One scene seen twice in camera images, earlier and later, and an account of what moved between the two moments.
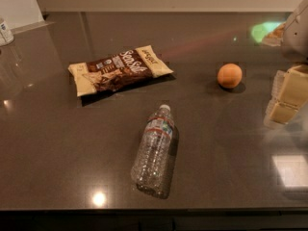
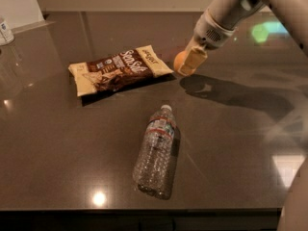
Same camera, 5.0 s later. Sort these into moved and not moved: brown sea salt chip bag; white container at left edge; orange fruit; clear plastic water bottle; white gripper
Moved: orange fruit; white gripper
Not moved: brown sea salt chip bag; clear plastic water bottle; white container at left edge
